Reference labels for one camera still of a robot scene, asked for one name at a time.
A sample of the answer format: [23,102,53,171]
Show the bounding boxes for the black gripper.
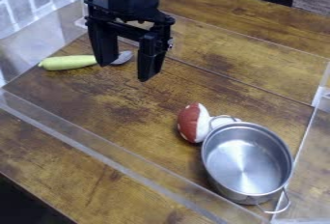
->
[85,0,175,82]

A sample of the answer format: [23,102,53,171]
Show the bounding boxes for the clear acrylic enclosure wall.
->
[0,0,330,224]

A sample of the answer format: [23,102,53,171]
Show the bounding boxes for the green handled metal spoon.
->
[38,50,133,71]

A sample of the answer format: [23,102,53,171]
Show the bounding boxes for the red white plush mushroom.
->
[177,102,240,144]

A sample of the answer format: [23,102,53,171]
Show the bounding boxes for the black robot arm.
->
[85,0,175,82]

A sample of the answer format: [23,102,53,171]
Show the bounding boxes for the silver metal pot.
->
[202,115,294,214]

